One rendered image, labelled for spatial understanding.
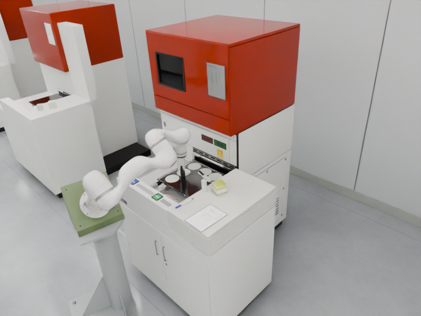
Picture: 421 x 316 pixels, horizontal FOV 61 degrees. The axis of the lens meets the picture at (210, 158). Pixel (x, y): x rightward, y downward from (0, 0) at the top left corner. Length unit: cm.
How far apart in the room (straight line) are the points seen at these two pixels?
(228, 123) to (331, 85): 155
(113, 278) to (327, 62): 259
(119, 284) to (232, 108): 146
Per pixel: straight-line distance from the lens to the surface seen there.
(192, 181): 248
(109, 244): 246
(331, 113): 368
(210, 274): 215
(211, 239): 197
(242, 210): 210
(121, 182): 192
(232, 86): 221
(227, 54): 214
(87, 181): 195
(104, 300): 292
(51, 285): 332
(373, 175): 375
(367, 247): 345
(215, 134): 250
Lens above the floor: 229
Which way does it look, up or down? 30 degrees down
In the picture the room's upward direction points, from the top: 3 degrees counter-clockwise
